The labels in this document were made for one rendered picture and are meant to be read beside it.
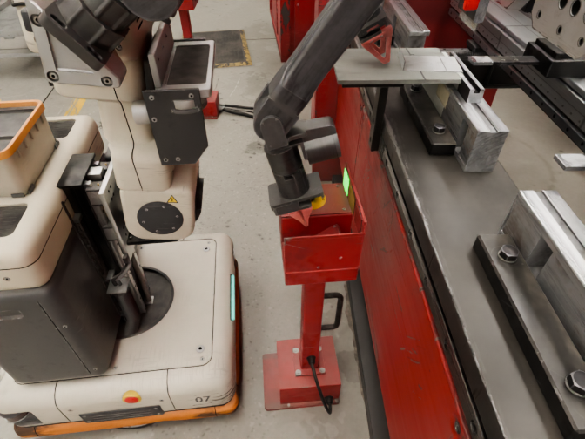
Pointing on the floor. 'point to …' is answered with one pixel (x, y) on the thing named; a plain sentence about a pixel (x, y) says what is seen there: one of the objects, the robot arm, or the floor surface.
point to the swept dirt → (353, 333)
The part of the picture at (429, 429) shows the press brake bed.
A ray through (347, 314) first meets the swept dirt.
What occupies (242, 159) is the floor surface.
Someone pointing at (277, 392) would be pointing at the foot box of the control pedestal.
